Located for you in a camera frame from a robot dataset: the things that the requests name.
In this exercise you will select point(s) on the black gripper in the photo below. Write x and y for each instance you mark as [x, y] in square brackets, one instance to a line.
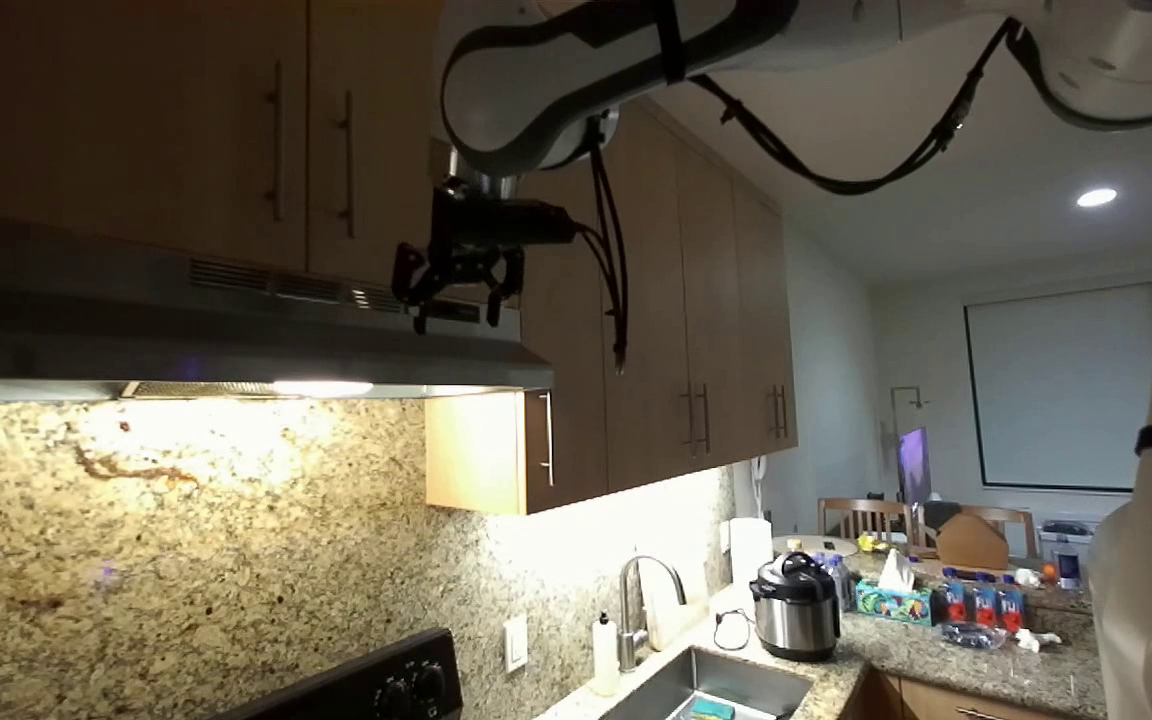
[473, 243]

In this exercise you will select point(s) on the black hood switch panel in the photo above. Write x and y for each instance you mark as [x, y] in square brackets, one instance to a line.
[315, 288]

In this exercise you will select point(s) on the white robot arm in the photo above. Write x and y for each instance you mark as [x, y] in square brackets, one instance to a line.
[524, 89]

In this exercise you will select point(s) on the wooden upper cabinet right door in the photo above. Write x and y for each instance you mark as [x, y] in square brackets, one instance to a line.
[375, 148]

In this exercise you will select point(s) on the wooden cabinet door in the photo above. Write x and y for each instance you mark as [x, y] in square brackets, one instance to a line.
[161, 120]
[375, 148]

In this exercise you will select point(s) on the wooden upper cabinet left door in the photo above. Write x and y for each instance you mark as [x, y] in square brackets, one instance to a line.
[161, 120]

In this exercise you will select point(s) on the white soap bottle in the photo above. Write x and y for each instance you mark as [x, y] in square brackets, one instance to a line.
[604, 651]

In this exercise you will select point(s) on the white paper towel roll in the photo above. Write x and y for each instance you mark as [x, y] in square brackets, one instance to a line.
[751, 546]

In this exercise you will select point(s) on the silver kitchen faucet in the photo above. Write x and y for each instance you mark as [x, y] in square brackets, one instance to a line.
[633, 612]

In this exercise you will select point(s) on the black stove control panel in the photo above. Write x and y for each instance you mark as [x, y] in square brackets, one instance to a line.
[400, 681]

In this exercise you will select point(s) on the stainless steel range hood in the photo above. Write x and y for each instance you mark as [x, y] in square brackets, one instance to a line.
[118, 323]

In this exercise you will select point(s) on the wooden chair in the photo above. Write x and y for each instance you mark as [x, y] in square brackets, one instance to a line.
[884, 518]

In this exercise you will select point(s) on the stainless steel sink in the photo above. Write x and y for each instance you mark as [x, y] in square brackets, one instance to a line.
[711, 686]

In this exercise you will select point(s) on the silver black pressure cooker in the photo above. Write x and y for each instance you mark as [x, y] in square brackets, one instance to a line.
[796, 604]

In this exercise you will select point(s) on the tissue box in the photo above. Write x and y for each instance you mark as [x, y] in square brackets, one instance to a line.
[895, 592]

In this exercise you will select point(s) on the colourful drink box pack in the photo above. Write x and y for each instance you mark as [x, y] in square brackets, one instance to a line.
[981, 603]

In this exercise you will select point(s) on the ceiling recessed light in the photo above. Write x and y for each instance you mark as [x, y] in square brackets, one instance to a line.
[1098, 197]

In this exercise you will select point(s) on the wooden side wall cabinets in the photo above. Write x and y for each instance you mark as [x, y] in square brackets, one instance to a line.
[684, 372]

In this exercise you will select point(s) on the white wall outlet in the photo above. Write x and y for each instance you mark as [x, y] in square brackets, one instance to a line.
[519, 645]

